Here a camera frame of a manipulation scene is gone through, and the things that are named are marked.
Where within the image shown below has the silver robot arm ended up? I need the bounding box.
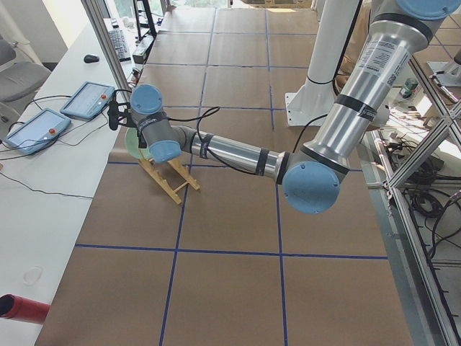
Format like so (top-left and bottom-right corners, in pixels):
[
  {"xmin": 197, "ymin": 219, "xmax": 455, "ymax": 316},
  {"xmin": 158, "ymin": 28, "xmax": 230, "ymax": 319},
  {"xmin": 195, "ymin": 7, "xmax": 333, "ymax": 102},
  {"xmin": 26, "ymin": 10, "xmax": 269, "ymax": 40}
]
[{"xmin": 130, "ymin": 1, "xmax": 460, "ymax": 214}]

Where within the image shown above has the red cylinder bottle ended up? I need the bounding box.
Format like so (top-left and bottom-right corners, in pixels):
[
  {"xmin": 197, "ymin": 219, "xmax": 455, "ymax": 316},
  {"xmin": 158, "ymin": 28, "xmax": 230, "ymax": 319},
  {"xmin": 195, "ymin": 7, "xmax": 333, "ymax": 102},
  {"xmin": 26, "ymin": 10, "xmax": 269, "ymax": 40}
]
[{"xmin": 1, "ymin": 294, "xmax": 50, "ymax": 324}]

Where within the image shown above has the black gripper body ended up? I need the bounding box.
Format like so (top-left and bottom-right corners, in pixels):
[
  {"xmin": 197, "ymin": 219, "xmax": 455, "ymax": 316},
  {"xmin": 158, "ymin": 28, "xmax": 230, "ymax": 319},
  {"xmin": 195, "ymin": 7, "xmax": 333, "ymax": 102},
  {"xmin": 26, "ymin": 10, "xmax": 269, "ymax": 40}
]
[{"xmin": 137, "ymin": 130, "xmax": 147, "ymax": 148}]

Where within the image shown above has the upper teach pendant tablet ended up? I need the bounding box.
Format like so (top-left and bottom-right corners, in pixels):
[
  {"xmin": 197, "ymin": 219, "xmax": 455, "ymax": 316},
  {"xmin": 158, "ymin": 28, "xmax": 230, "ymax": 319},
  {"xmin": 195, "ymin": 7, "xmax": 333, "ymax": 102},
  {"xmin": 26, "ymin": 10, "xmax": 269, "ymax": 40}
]
[{"xmin": 60, "ymin": 81, "xmax": 115, "ymax": 120}]

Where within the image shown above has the wooden plate rack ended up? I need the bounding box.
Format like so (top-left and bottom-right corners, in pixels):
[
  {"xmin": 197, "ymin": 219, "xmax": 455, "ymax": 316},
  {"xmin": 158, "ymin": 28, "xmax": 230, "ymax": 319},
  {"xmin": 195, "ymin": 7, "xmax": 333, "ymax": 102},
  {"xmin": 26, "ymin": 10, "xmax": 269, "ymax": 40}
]
[{"xmin": 138, "ymin": 159, "xmax": 200, "ymax": 205}]

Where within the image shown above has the black keyboard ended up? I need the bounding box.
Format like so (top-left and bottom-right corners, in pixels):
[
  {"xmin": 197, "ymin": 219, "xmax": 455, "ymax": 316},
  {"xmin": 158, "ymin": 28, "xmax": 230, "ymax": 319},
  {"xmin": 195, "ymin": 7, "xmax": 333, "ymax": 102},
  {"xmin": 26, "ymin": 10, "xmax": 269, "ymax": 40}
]
[{"xmin": 108, "ymin": 29, "xmax": 131, "ymax": 62}]

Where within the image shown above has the aluminium frame post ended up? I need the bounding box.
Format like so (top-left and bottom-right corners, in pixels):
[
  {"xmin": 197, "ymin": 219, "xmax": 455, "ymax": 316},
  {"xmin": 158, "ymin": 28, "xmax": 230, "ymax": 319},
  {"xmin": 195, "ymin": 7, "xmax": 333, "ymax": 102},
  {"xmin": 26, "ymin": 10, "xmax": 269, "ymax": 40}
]
[{"xmin": 81, "ymin": 0, "xmax": 130, "ymax": 102}]

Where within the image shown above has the light green plate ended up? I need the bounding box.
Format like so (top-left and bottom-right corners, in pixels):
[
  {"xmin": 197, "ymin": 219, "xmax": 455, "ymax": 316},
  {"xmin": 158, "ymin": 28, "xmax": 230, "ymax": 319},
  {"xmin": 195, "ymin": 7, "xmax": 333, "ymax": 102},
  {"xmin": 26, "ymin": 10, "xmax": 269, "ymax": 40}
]
[{"xmin": 125, "ymin": 128, "xmax": 152, "ymax": 160}]

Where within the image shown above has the lower teach pendant tablet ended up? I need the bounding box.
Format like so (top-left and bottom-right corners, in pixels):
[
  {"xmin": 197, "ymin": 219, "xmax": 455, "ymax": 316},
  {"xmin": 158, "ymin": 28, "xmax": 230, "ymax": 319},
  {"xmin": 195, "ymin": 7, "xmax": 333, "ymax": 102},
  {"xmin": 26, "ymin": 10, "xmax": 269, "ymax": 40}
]
[{"xmin": 4, "ymin": 108, "xmax": 71, "ymax": 154}]

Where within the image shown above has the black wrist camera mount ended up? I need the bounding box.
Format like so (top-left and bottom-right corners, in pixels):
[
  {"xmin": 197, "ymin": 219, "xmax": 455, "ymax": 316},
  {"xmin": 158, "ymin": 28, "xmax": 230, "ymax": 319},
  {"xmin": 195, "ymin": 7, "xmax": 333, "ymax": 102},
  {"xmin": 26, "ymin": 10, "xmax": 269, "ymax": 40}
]
[{"xmin": 107, "ymin": 100, "xmax": 135, "ymax": 131}]

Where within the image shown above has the teach pendant tablet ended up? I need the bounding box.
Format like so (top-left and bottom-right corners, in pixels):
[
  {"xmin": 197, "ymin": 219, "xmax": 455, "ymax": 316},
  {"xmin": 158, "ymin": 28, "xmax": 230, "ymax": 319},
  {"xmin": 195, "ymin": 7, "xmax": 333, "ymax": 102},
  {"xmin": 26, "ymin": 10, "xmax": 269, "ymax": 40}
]
[
  {"xmin": 60, "ymin": 81, "xmax": 115, "ymax": 120},
  {"xmin": 4, "ymin": 108, "xmax": 71, "ymax": 154}
]

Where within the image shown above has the black computer mouse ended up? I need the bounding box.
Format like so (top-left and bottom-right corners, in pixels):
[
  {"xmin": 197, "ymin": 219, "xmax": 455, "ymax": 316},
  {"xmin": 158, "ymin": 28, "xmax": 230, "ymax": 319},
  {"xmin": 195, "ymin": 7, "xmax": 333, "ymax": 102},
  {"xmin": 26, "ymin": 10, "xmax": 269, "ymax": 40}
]
[{"xmin": 84, "ymin": 54, "xmax": 99, "ymax": 63}]

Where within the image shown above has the person in beige shirt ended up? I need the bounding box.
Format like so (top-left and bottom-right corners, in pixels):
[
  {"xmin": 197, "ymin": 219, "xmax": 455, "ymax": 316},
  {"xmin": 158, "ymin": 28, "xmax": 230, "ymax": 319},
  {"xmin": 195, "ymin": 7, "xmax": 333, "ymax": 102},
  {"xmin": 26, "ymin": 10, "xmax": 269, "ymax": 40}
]
[{"xmin": 335, "ymin": 1, "xmax": 372, "ymax": 94}]

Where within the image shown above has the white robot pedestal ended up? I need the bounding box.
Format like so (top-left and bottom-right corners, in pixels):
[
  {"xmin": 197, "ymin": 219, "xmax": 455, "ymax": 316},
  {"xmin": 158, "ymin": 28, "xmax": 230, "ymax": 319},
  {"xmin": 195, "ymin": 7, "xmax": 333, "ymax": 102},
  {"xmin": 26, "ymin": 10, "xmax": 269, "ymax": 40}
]
[{"xmin": 285, "ymin": 0, "xmax": 362, "ymax": 126}]

